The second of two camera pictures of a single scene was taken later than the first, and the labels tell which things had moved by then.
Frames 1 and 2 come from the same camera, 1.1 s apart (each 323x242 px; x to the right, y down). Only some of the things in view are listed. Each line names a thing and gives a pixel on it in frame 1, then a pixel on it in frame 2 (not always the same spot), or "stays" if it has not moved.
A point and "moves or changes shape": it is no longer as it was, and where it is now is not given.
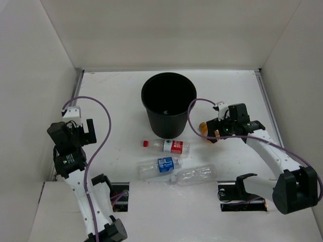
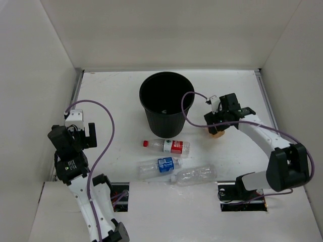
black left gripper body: (89, 133) stays
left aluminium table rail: (75, 94) stays
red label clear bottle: (171, 146) stays
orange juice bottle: (203, 129) moves or changes shape
